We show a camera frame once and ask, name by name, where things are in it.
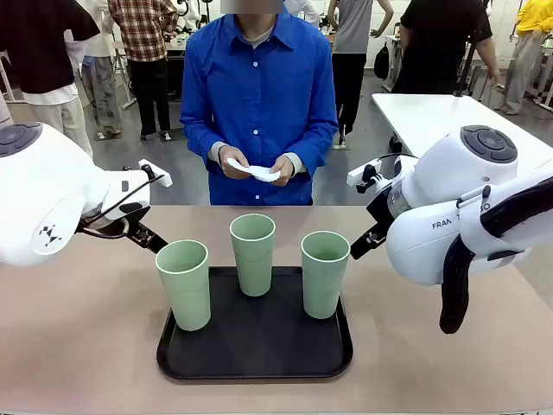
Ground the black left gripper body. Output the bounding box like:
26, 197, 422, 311
123, 215, 150, 243

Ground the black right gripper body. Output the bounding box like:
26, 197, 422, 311
365, 189, 397, 233

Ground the pale green plastic cup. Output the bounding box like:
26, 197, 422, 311
301, 232, 351, 320
229, 214, 277, 297
155, 239, 212, 332

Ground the white paper doily coaster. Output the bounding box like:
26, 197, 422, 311
226, 157, 282, 183

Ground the person's right forearm blue sleeve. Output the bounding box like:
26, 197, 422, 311
180, 114, 228, 168

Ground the person's left forearm blue sleeve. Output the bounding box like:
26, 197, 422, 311
287, 114, 340, 176

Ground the person's left hand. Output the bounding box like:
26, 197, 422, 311
270, 154, 300, 188

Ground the person's right hand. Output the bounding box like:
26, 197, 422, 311
218, 145, 251, 179

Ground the white rectangular table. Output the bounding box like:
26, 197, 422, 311
371, 93, 553, 174

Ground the bystander in grey patterned trousers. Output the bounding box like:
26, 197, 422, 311
64, 0, 124, 139

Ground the black plastic serving tray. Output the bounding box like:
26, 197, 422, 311
156, 265, 354, 381

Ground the black tripod pole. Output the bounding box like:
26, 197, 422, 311
453, 25, 489, 99

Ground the person in blue shirt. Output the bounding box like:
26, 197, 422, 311
179, 0, 340, 207

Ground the white cylindrical air purifier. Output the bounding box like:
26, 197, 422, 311
0, 93, 13, 129

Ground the bystander in black t-shirt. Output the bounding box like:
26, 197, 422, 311
391, 0, 502, 96

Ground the bystander in grey shirt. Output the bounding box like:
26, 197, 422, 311
327, 0, 392, 150

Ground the bystander in plaid shirt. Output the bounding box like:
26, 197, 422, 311
107, 0, 179, 142

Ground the bystander in black top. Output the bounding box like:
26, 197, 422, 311
0, 0, 101, 159

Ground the bystander in yellow top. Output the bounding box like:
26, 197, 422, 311
496, 0, 553, 116

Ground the thin black left camera cable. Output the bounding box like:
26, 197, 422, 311
77, 174, 166, 239

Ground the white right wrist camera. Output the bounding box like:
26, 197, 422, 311
346, 158, 385, 194

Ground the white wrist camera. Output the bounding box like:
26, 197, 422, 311
137, 158, 173, 188
346, 158, 385, 194

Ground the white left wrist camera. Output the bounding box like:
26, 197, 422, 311
137, 158, 173, 188

